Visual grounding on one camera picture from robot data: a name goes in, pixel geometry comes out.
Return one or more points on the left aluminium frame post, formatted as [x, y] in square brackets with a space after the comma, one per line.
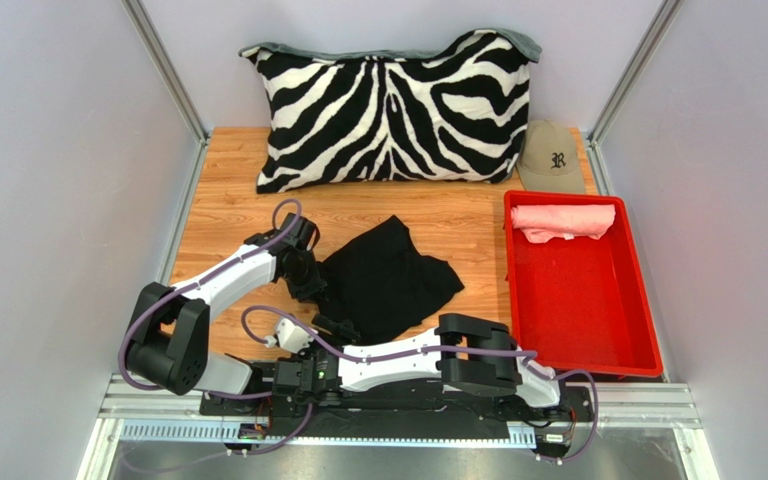
[153, 43]

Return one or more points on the red plastic tray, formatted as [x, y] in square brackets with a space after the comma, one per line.
[580, 303]

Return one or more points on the black t-shirt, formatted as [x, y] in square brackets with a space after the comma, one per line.
[382, 285]

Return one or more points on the aluminium frame post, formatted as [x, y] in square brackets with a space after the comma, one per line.
[646, 48]
[153, 43]

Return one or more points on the right aluminium frame post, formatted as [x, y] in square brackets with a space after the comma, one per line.
[646, 48]

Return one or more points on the zebra striped pillow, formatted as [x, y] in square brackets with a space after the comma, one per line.
[458, 114]

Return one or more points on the rolled pink t-shirt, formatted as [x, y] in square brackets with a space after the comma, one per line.
[541, 223]

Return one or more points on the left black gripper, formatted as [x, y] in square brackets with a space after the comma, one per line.
[315, 287]

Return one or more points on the beige baseball cap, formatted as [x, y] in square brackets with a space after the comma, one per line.
[549, 160]

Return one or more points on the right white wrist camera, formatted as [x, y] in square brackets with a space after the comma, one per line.
[289, 336]

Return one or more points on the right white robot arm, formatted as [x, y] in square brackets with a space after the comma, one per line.
[466, 354]

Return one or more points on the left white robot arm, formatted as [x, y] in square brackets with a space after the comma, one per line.
[166, 346]

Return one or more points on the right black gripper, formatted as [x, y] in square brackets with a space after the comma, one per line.
[329, 325]

